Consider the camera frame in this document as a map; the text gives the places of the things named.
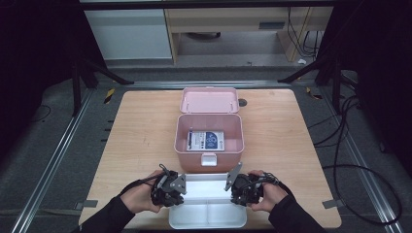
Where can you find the white divided tray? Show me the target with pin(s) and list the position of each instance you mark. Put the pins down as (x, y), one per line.
(207, 213)

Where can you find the small white floor object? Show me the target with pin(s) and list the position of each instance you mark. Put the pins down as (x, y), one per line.
(302, 61)

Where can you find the long aluminium floor rail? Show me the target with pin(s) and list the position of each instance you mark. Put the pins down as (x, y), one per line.
(51, 165)
(366, 181)

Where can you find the black metal stand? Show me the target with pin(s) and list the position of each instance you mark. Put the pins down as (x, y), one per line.
(336, 87)
(76, 90)

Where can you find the white cabinet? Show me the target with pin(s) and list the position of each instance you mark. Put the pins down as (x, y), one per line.
(129, 32)

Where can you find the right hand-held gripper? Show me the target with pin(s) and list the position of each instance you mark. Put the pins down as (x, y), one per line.
(246, 191)

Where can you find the pink storage box with lid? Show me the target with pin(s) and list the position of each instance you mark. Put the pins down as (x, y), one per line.
(194, 161)

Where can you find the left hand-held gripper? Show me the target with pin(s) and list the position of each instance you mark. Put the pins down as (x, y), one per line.
(168, 191)

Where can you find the yellow and black tape strip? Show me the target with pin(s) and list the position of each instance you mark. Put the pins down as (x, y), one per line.
(312, 93)
(109, 95)

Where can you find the grey tape piece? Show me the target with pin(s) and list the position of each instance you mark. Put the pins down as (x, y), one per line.
(333, 204)
(87, 204)

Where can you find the person's left hand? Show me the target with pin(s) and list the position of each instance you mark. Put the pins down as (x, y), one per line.
(139, 199)

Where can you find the dark round table grommet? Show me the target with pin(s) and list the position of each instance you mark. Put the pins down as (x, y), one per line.
(242, 102)

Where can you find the white and blue medicine carton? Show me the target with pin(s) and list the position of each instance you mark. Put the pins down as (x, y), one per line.
(205, 140)

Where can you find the person's right hand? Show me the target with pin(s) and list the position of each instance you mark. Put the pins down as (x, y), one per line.
(272, 195)

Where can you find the light wooden desk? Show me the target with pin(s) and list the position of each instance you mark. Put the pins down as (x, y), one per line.
(226, 19)

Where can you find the short aluminium floor rail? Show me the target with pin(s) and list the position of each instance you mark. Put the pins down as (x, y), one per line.
(162, 84)

